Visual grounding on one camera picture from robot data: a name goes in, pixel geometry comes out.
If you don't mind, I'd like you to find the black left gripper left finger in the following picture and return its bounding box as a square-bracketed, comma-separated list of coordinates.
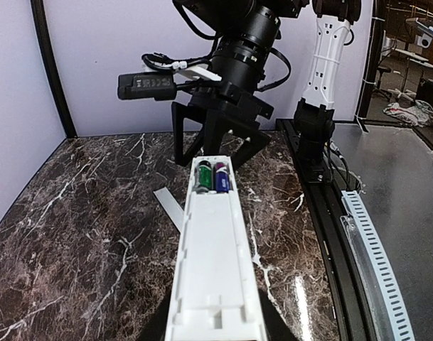
[137, 294, 171, 341]

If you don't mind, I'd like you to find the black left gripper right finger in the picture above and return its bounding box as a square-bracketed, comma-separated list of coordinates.
[258, 289, 298, 341]

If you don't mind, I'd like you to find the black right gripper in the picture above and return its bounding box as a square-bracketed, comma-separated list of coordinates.
[171, 80, 275, 168]

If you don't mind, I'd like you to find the white remote control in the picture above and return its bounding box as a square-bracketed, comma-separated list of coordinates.
[165, 156, 267, 340]

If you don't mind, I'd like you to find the white battery cover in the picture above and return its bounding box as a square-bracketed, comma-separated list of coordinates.
[154, 187, 184, 233]

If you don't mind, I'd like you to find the blue purple battery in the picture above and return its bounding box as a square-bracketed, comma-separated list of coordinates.
[213, 162, 230, 193]

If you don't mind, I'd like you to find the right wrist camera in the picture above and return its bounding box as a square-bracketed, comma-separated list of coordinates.
[117, 72, 177, 101]

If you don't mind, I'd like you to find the white cable duct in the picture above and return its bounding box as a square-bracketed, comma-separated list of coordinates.
[341, 190, 415, 340]

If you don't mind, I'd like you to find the black front rail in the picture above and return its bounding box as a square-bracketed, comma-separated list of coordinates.
[276, 119, 376, 340]

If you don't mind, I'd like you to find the black right frame post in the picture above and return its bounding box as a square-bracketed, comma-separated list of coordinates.
[354, 0, 386, 132]

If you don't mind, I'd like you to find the black frame post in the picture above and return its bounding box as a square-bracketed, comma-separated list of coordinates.
[30, 0, 78, 139]
[354, 0, 386, 132]

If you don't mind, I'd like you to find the black left frame post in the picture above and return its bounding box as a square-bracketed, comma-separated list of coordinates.
[30, 0, 78, 139]

